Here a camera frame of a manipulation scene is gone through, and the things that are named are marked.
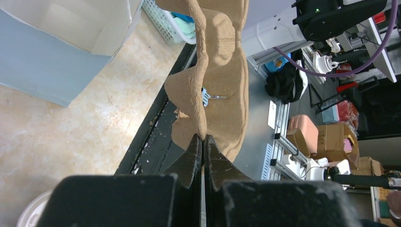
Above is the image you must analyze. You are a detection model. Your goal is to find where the white plastic cup lid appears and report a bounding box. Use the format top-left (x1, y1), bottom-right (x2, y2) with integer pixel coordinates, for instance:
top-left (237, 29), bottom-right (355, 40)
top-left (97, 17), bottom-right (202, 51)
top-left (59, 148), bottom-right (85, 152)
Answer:
top-left (17, 190), bottom-right (52, 227)

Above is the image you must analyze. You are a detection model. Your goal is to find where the single brown cup carrier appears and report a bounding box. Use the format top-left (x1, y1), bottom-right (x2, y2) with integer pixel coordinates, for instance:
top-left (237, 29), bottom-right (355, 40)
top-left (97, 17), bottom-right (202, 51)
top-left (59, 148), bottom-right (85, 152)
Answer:
top-left (157, 0), bottom-right (249, 161)

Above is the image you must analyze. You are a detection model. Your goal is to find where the blue and white paper bag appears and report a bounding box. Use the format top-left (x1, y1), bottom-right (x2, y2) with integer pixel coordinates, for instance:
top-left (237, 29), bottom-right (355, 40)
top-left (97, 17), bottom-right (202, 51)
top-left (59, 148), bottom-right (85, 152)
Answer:
top-left (0, 0), bottom-right (143, 106)

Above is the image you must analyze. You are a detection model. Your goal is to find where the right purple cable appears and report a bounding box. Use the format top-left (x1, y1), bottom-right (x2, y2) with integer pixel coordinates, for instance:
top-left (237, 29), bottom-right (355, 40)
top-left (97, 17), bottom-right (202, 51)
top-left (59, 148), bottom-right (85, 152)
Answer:
top-left (273, 0), bottom-right (399, 79)

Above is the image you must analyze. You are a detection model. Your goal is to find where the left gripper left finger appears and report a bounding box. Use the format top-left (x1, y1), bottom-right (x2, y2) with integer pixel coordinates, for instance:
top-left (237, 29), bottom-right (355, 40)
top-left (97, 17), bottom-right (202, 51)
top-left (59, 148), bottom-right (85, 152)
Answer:
top-left (37, 135), bottom-right (202, 227)

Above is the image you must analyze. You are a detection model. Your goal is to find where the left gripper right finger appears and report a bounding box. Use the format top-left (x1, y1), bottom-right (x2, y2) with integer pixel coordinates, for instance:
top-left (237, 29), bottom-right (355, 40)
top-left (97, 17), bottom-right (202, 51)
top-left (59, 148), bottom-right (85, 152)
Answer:
top-left (203, 135), bottom-right (361, 227)

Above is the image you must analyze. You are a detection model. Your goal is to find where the white plastic basket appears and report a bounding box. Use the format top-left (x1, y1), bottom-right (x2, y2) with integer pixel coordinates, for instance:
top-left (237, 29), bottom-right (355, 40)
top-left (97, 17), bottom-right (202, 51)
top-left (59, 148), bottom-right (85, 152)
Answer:
top-left (142, 0), bottom-right (196, 45)

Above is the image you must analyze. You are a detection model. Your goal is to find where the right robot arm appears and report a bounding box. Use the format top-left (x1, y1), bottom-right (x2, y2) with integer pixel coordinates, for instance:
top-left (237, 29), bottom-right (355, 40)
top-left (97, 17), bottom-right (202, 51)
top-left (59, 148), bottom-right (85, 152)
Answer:
top-left (242, 0), bottom-right (387, 57)

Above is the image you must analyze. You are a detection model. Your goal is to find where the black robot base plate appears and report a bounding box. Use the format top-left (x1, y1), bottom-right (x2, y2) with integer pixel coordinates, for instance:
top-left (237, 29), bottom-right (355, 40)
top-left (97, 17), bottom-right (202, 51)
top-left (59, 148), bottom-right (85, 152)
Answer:
top-left (115, 86), bottom-right (182, 175)

